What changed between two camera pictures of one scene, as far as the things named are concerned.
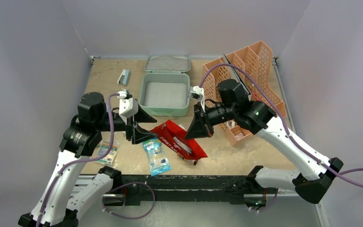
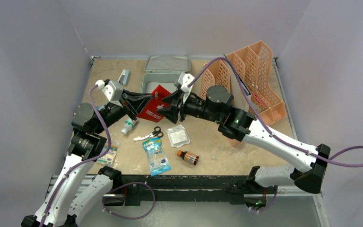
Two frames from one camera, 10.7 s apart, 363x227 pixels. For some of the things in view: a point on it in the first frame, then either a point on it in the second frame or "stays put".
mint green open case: (164, 86) stays put
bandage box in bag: (103, 150) stays put
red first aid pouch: (175, 136) → (150, 111)
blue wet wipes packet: (159, 163) stays put
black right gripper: (202, 118) → (180, 106)
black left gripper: (139, 134) → (133, 101)
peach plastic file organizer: (252, 66) stays put
